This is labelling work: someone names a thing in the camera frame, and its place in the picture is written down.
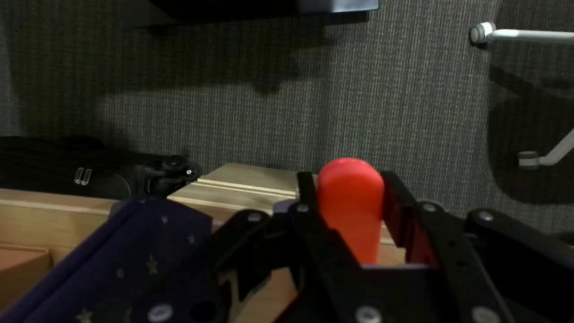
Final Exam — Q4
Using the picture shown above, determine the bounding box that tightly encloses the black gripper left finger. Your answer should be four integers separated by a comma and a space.
296, 173, 359, 282

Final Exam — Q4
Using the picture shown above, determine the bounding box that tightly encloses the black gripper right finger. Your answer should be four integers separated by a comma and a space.
382, 171, 438, 268

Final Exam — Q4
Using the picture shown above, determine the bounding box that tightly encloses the orange block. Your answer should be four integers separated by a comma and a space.
317, 159, 386, 264

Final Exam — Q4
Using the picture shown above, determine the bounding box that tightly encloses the white office chair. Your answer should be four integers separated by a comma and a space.
468, 20, 574, 171

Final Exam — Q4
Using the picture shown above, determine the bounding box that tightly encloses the navy star-pattern pouch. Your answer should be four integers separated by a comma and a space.
2, 200, 212, 323

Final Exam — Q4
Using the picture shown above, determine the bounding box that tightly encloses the black laptop bag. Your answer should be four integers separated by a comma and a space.
0, 137, 201, 200

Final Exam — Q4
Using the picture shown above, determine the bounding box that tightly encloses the wooden phone stand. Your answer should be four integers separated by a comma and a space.
0, 245, 52, 311

